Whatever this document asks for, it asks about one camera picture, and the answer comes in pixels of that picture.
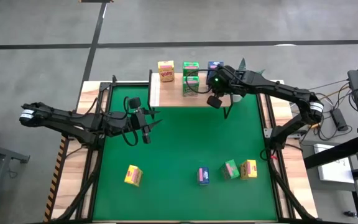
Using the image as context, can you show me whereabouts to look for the grey desk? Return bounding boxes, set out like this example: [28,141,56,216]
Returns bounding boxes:
[300,139,358,224]

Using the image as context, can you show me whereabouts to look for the white board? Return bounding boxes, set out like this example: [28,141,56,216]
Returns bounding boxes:
[313,142,356,184]

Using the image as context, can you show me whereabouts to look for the yellow Corn Pops cereal box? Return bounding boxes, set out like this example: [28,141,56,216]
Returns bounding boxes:
[157,60,175,83]
[239,159,258,180]
[124,164,144,187]

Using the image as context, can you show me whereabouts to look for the black power adapter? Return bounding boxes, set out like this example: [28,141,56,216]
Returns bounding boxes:
[330,108,349,131]

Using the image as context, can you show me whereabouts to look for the green table mat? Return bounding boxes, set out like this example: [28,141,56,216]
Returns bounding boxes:
[92,84,278,222]

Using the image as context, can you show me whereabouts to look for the black diagonal bar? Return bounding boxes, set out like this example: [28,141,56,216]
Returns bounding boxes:
[303,134,358,170]

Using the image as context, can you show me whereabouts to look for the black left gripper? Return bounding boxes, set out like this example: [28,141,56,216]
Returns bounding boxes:
[126,108,163,144]

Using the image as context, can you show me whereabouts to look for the green Apple Jacks cereal box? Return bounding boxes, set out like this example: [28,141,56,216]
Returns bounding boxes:
[221,159,241,181]
[181,75,200,98]
[182,61,200,77]

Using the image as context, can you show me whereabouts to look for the black metal table frame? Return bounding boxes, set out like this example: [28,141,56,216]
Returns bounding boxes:
[44,74,319,224]

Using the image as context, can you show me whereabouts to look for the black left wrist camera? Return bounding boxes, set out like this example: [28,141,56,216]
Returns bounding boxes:
[129,96,142,110]

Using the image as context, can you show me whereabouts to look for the yellow black hazard tape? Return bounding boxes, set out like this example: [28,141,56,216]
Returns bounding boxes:
[44,138,67,222]

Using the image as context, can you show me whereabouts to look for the wooden shelf with black legs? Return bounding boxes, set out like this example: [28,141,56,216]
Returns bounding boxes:
[147,68,234,121]

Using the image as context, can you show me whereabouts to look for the green plant in white pot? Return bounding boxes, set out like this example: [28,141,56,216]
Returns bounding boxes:
[231,57,266,103]

